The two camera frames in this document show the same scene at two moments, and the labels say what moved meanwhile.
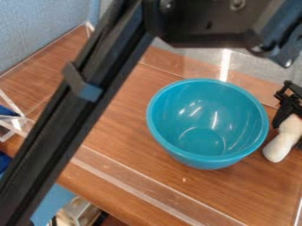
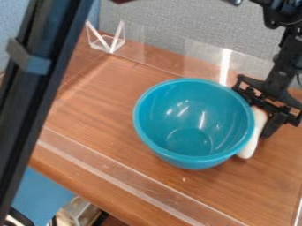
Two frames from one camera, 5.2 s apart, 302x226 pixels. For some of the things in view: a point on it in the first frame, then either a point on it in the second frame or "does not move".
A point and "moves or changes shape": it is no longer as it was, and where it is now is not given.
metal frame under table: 78,214 does not move
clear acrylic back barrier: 239,64 does not move
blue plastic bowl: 212,120 moves or changes shape
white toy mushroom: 279,149 to 261,119
